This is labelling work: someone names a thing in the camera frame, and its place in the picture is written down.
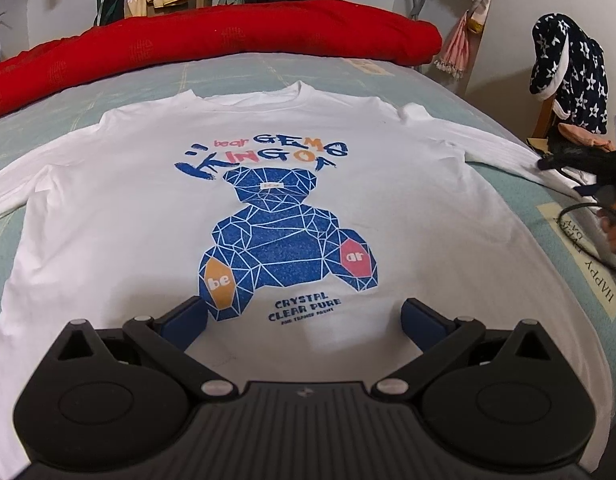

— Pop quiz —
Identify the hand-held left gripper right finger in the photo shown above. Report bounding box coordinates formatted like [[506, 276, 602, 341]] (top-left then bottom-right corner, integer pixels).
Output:
[[373, 298, 559, 404]]

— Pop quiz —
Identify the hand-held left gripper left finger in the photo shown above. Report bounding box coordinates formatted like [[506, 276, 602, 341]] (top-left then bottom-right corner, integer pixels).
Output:
[[58, 296, 239, 404]]

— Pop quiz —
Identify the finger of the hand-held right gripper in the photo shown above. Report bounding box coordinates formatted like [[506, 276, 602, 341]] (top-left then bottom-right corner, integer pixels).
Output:
[[574, 183, 616, 206], [536, 148, 602, 177]]

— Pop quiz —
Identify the white bear print shirt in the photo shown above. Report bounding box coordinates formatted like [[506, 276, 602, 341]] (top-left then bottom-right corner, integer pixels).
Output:
[[0, 81, 616, 406]]

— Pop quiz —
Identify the pink cloth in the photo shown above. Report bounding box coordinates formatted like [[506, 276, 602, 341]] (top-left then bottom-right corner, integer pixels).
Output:
[[558, 122, 616, 153]]

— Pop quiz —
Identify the wooden chair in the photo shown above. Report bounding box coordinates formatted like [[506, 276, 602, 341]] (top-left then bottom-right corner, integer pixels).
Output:
[[525, 95, 564, 148]]

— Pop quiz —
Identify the navy star print robe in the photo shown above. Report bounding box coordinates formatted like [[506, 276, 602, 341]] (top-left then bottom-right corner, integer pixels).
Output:
[[529, 12, 610, 136]]

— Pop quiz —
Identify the bed with green plaid sheet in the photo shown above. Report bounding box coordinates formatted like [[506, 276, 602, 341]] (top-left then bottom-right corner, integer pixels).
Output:
[[0, 52, 616, 461]]

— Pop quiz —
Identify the pink tied curtain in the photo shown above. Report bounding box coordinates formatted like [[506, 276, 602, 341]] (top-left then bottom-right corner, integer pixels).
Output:
[[434, 0, 500, 81]]

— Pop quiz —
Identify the red rolled quilt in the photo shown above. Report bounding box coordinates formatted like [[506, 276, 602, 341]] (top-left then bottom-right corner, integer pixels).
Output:
[[0, 0, 443, 122]]

